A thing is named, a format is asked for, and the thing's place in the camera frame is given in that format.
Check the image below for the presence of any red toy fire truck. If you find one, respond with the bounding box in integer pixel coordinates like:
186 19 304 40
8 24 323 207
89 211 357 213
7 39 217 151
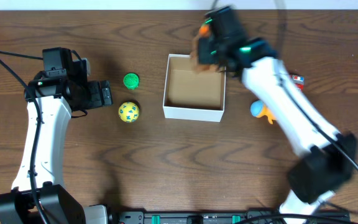
290 74 305 91

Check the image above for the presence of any white cardboard box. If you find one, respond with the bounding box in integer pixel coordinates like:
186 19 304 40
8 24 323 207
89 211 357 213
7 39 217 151
163 54 226 123

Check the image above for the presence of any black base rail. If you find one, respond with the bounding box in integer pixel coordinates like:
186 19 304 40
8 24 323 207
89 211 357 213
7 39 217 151
109 208 351 224

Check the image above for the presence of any green ribbed plastic wheel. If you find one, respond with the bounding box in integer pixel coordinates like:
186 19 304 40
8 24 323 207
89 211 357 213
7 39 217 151
123 73 140 90

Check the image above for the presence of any yellow ball with blue letters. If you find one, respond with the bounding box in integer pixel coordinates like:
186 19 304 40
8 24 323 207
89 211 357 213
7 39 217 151
118 101 140 123

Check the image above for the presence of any orange duck with blue head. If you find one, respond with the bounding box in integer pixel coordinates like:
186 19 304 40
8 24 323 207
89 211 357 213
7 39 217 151
250 100 276 124

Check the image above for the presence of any brown plush bear toy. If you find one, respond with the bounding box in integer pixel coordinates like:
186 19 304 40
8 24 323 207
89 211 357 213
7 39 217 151
190 24 219 73

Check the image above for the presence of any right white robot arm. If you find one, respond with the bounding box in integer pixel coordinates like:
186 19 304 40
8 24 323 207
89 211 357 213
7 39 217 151
197 6 358 223

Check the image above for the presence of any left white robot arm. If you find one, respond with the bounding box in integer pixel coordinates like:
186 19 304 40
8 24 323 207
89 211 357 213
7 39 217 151
0 47 112 223

